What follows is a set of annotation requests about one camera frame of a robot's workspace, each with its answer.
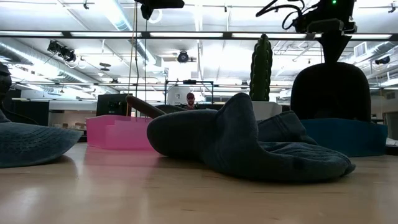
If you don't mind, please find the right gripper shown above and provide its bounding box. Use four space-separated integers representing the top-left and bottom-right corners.
294 0 358 63

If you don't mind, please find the blue denim cap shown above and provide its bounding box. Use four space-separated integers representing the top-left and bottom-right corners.
0 121 83 169
146 92 356 183

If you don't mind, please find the brown wooden handle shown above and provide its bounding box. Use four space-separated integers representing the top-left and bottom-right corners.
125 95 187 120

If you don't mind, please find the green cactus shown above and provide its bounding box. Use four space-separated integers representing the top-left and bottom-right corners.
249 33 274 102

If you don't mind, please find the blue plastic bin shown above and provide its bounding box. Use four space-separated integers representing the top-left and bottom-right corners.
300 118 389 157

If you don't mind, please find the white hexagonal plant pot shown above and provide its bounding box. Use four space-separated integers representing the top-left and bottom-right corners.
251 101 283 121

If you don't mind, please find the person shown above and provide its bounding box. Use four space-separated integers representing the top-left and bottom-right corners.
183 92 200 111

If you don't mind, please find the black equipment case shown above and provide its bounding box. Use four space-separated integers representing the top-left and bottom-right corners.
96 93 133 117

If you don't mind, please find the red translucent plastic bin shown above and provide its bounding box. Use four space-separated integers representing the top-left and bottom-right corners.
86 114 156 151

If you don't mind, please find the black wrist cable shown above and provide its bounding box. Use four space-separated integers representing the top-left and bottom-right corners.
255 0 307 30

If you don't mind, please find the black aluminium rig frame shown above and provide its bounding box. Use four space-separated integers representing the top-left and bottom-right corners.
0 30 398 40

